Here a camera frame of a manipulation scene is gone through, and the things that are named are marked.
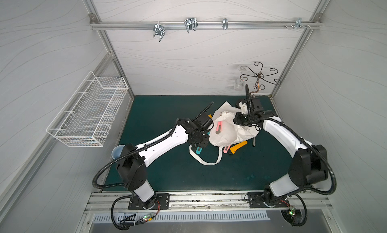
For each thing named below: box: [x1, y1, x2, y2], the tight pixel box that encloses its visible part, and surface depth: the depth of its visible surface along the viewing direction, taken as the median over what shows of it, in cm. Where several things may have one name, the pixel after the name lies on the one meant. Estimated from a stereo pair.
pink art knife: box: [215, 121, 223, 135], surface depth 103 cm
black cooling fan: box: [280, 206, 303, 226], surface depth 73 cm
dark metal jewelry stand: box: [239, 61, 281, 98], surface depth 91 cm
